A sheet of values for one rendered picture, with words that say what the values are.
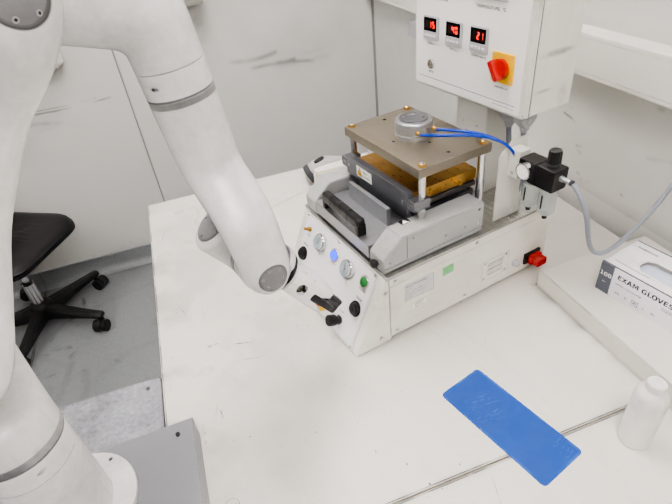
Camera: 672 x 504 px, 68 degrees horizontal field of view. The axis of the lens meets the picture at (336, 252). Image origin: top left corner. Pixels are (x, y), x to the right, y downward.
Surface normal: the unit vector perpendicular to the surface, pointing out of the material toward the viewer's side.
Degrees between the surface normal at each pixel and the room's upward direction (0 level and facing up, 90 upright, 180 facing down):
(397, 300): 90
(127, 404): 0
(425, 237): 90
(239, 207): 47
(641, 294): 90
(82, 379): 0
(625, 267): 6
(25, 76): 127
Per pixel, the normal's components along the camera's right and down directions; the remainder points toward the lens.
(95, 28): -0.15, 0.74
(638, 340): -0.10, -0.80
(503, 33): -0.86, 0.37
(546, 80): 0.50, 0.48
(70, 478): 0.92, 0.11
